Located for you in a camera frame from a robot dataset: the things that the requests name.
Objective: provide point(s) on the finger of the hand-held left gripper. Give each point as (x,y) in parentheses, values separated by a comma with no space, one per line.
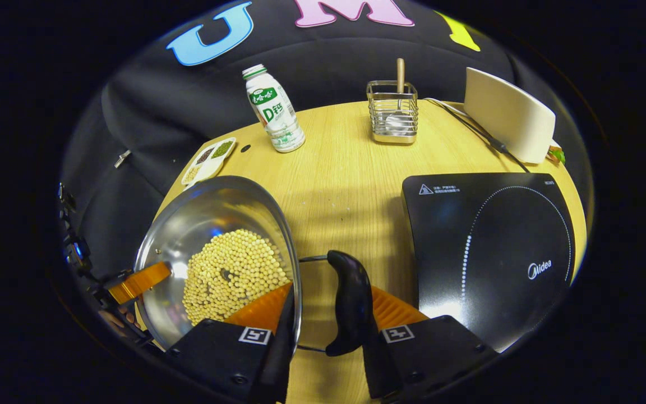
(141,281)

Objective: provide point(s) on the pile of soybeans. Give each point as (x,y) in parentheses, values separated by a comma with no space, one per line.
(233,275)

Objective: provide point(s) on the sandwich with lettuce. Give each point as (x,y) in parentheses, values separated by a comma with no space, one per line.
(557,154)

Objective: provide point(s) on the white divided seasoning dish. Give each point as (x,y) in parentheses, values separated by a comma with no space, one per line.
(208,161)

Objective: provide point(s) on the white toaster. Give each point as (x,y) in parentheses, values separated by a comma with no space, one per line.
(508,118)

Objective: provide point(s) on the silver cloth clip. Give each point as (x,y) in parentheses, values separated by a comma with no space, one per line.
(122,159)

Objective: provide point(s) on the black induction cooktop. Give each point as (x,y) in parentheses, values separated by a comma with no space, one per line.
(491,252)

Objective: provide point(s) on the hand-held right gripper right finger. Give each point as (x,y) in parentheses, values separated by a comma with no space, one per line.
(429,353)

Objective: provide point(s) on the white drink bottle green label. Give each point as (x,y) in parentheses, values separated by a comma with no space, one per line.
(275,112)

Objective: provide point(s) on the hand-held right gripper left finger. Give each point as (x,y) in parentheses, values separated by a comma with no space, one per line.
(222,350)

